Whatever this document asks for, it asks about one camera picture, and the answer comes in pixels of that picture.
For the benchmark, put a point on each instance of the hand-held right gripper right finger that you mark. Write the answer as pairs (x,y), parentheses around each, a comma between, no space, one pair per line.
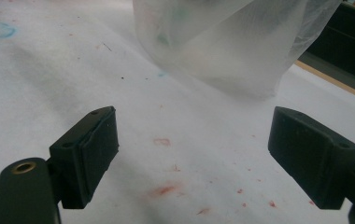
(315,158)

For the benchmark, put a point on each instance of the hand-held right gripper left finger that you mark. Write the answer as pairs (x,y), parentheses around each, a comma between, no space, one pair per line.
(85,155)

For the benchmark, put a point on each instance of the translucent white plastic bag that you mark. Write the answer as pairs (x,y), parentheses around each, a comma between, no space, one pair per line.
(228,46)

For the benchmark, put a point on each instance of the dark cabinet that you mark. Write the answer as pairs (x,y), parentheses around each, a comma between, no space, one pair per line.
(347,40)

